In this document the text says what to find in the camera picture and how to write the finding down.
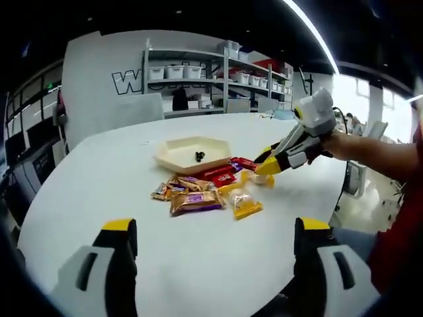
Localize black cable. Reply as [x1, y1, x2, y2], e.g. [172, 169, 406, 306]
[331, 105, 352, 215]

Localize long red wafer bar packet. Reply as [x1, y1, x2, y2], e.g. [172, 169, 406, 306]
[201, 166, 236, 181]
[239, 157, 262, 171]

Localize grey desk counter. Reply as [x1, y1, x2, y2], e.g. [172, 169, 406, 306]
[13, 141, 65, 225]

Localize group of white storage bins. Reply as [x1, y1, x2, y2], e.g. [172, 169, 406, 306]
[147, 39, 293, 95]

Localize person's red shirt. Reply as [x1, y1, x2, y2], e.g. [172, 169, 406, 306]
[368, 98, 423, 295]

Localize person's right hand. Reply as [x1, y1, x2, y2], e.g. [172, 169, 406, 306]
[305, 130, 348, 166]

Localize black backpack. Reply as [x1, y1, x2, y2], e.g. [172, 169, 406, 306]
[172, 88, 188, 112]

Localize red hanging bag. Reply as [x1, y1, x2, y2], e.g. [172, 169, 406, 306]
[54, 90, 67, 126]

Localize black monitor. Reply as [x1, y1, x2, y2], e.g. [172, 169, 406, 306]
[26, 119, 59, 153]

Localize person's blue jeans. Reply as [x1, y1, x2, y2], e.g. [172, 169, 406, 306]
[331, 227, 377, 265]

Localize shiny orange snack packet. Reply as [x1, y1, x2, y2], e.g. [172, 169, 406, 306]
[151, 181, 176, 202]

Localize black stand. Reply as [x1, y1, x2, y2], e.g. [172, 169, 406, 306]
[298, 65, 315, 98]

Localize white chair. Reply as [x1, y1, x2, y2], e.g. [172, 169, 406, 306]
[227, 98, 251, 116]
[115, 92, 165, 133]
[342, 160, 366, 199]
[363, 120, 389, 143]

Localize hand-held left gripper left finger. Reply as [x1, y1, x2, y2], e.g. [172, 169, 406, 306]
[51, 217, 138, 317]

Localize long curved ceiling light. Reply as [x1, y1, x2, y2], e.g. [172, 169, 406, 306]
[283, 0, 340, 74]

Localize beige hexagonal container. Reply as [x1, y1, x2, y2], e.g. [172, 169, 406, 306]
[153, 135, 233, 176]

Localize small red snack packet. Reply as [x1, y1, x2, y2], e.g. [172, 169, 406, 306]
[211, 173, 238, 188]

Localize white cartons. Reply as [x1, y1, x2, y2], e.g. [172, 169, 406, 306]
[187, 94, 212, 110]

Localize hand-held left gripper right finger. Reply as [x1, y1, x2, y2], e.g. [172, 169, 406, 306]
[293, 217, 381, 317]

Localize red storage box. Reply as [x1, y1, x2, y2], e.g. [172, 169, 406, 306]
[252, 59, 285, 79]

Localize grey metal shelving rack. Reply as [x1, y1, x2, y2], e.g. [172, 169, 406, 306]
[142, 38, 295, 118]

